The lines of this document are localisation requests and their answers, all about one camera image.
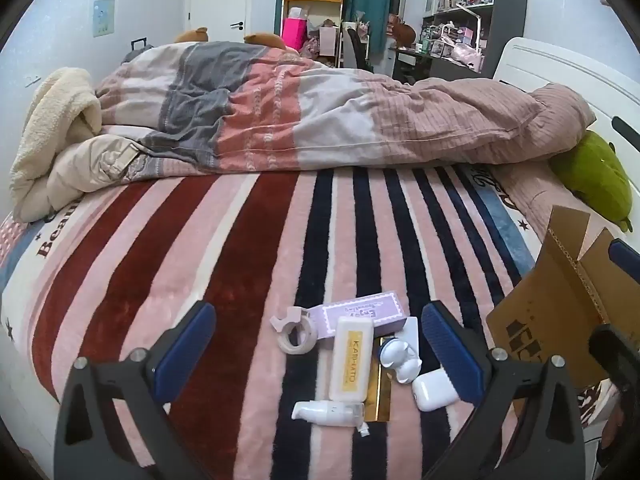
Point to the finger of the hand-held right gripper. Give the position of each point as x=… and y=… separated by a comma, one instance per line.
x=617, y=355
x=625, y=260

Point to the striped plush blanket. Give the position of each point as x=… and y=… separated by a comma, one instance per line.
x=240, y=260

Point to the grey cluttered bookshelf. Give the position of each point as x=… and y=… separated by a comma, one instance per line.
x=510, y=5

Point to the brown cardboard box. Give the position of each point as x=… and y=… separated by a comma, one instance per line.
x=545, y=300

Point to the white earbuds case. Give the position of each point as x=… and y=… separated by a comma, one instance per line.
x=434, y=390

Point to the pink ribbed pillow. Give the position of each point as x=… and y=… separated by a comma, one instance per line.
x=535, y=190

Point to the purple rectangular carton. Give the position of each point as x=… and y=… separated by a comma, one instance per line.
x=365, y=310

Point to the dark suitcase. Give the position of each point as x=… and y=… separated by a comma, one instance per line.
x=137, y=50

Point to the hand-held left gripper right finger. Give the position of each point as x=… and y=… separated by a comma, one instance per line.
x=450, y=350

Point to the pink and grey quilt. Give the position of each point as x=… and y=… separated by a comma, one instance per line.
x=310, y=105

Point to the bright pink bag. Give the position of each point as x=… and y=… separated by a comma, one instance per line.
x=294, y=34

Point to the white door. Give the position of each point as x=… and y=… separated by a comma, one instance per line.
x=217, y=0

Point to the white round gadget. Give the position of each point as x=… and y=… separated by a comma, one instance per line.
x=397, y=357

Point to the brown plush toy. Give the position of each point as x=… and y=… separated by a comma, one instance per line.
x=192, y=35
x=265, y=41

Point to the cream fleece blanket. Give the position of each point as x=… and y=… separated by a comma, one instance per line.
x=55, y=115

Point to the brown plush on desk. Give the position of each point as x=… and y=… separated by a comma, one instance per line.
x=404, y=32

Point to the green plush toy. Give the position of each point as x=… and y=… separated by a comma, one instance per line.
x=592, y=175

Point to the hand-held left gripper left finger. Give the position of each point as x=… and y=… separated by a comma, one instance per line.
x=187, y=347

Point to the gold foil strip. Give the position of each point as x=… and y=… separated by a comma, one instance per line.
x=377, y=395

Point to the dark desk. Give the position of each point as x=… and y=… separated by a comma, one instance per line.
x=407, y=62

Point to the pale blue wall poster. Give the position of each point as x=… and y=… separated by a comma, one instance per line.
x=103, y=17

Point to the small white pump bottle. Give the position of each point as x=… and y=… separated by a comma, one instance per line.
x=327, y=412

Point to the small white box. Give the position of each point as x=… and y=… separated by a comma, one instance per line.
x=407, y=330

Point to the lilac tape dispenser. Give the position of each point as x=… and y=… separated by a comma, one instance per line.
x=297, y=332

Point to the black desk chair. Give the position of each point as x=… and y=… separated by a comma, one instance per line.
x=356, y=50

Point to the beige padded cloth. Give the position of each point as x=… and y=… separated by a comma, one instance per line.
x=85, y=170

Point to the white bed headboard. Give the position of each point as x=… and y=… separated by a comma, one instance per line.
x=555, y=70

